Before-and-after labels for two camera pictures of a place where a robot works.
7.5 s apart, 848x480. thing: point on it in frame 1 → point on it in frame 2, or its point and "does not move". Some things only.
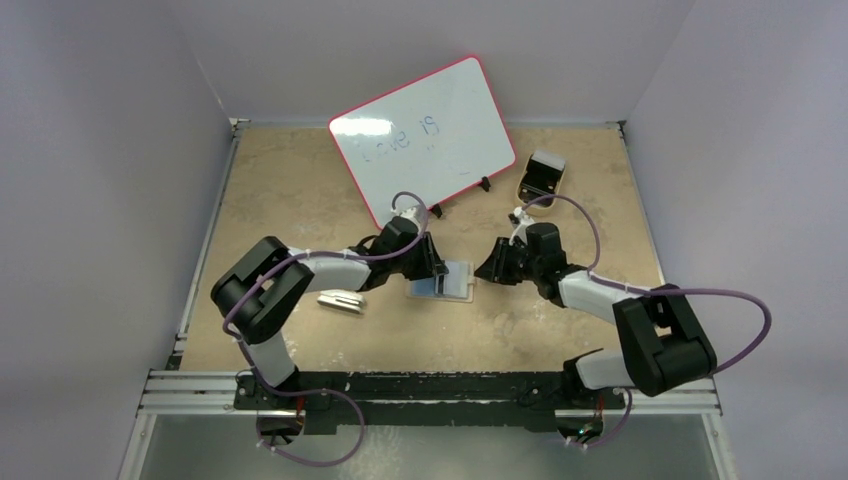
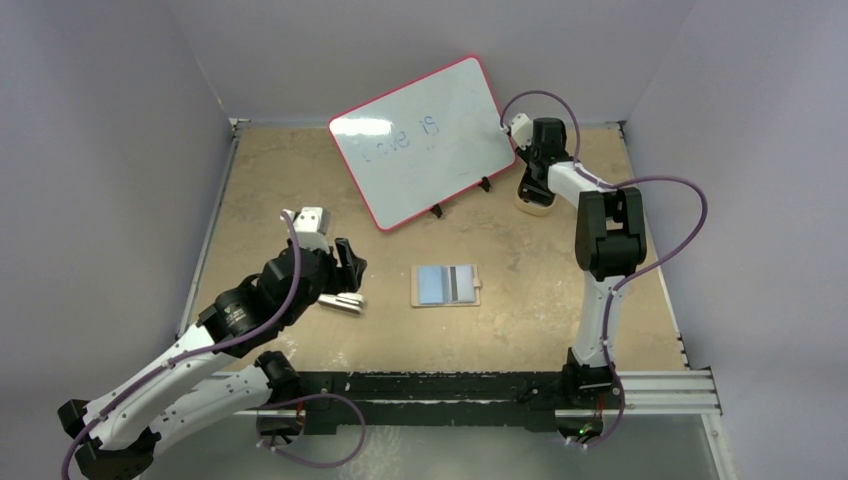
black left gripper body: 408,265 → 331,279
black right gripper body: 506,259 → 534,175
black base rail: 423,402 does not move
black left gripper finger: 431,264 → 345,254
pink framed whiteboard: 424,143 does not move
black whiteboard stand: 485,182 does not move
